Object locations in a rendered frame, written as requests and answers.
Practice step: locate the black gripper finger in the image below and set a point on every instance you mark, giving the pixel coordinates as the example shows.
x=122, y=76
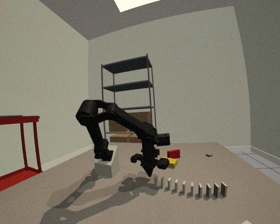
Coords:
x=150, y=170
x=146, y=168

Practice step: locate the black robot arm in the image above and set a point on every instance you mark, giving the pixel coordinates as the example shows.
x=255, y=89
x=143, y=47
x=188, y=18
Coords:
x=87, y=115

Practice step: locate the yellow flat block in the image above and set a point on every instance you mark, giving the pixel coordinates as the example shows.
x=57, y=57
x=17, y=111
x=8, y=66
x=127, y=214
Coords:
x=172, y=162

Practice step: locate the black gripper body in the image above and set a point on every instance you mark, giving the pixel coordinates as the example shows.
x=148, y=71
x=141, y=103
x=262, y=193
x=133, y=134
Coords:
x=148, y=156

